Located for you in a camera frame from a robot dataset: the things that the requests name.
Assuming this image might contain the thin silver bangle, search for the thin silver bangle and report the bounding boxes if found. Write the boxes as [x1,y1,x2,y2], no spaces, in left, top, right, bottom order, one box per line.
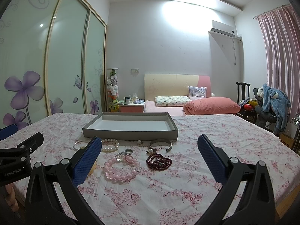
[73,140,89,151]

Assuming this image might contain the white pearl bracelet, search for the white pearl bracelet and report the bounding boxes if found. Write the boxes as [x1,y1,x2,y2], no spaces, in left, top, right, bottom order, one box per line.
[100,138,120,153]

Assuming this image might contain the pink bead bracelet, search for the pink bead bracelet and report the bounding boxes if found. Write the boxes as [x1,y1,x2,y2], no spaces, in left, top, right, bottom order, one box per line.
[103,155,142,183]

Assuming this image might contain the silver cuff bangle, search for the silver cuff bangle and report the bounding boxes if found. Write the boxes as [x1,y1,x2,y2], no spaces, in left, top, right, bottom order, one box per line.
[148,139,173,153]

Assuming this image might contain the dark red bead bracelet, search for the dark red bead bracelet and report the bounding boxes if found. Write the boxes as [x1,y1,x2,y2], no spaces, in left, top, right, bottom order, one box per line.
[145,152,173,170]

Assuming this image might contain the floral pink bedsheet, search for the floral pink bedsheet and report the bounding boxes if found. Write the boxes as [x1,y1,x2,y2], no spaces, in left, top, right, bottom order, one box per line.
[1,113,299,224]

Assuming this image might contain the black wooden chair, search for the black wooden chair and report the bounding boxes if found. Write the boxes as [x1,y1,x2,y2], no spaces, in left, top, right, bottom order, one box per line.
[236,82,257,123]

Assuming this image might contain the sliding wardrobe with flowers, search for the sliding wardrobe with flowers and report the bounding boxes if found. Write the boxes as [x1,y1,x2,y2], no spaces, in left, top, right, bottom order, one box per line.
[1,0,109,128]

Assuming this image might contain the blue plush blanket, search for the blue plush blanket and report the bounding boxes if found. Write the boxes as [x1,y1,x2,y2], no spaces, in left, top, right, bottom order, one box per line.
[262,83,291,135]

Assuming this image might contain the folded salmon duvet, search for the folded salmon duvet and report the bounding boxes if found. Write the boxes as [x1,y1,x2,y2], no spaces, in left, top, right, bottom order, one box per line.
[183,97,241,115]

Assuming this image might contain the grey cardboard tray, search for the grey cardboard tray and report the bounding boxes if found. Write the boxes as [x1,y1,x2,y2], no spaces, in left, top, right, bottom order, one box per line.
[82,112,179,141]

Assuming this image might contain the plush toy column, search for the plush toy column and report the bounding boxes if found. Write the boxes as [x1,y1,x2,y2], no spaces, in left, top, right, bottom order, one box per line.
[106,67,119,112]

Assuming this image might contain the pearl earring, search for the pearl earring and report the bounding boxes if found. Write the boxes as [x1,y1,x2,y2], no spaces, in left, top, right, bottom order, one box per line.
[146,148,154,155]

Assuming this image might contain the pink bedside table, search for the pink bedside table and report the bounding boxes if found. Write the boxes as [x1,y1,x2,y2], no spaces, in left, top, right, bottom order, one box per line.
[118,98,144,113]

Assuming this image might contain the lilac patterned pillow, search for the lilac patterned pillow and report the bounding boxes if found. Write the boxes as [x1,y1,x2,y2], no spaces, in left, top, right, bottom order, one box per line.
[188,86,207,98]

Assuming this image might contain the floral white pillow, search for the floral white pillow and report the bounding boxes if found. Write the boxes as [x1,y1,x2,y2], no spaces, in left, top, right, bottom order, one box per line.
[154,95,191,107]

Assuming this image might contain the pink bed mattress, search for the pink bed mattress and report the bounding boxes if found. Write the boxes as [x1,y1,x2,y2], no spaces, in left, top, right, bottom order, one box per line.
[143,100,185,116]

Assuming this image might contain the cream and pink headboard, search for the cream and pink headboard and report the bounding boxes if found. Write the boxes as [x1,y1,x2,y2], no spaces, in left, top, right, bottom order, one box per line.
[144,74,212,101]

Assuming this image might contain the white air conditioner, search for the white air conditioner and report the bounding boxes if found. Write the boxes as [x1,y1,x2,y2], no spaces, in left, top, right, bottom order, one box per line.
[211,20,236,38]

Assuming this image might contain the pink curtain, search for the pink curtain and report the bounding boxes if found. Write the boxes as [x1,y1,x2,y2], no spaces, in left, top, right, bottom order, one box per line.
[255,4,299,112]

